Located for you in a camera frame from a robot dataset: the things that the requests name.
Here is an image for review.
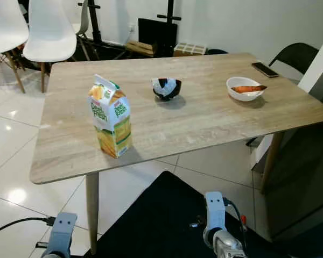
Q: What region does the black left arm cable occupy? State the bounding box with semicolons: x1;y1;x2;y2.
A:
0;216;55;240

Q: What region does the Peel Fresh juice carton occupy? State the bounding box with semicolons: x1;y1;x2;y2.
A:
88;74;132;159

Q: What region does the cardboard box with white grid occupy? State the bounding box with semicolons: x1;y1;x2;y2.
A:
173;43;208;57

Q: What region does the white blue snack packet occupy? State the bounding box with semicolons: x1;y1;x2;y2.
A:
152;78;178;97

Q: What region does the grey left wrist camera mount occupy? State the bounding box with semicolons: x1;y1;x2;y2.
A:
48;212;78;258

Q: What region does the orange sweet potato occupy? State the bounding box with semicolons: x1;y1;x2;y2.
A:
230;85;268;93

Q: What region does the light wooden dining table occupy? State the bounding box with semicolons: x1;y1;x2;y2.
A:
29;52;323;254

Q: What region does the black smartphone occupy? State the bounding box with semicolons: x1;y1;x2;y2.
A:
251;62;279;78

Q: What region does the white oval bowl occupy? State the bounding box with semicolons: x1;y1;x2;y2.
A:
226;76;265;103

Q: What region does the black flat monitor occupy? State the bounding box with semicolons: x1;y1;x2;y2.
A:
138;18;178;54

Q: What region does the brown wooden box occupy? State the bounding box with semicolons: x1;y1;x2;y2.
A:
125;40;156;58

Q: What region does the small black bowl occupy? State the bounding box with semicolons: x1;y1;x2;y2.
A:
151;78;182;102

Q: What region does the black floor mat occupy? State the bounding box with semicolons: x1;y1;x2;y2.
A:
81;171;286;258

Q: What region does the black stand pole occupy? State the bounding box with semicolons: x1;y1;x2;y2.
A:
88;0;102;44

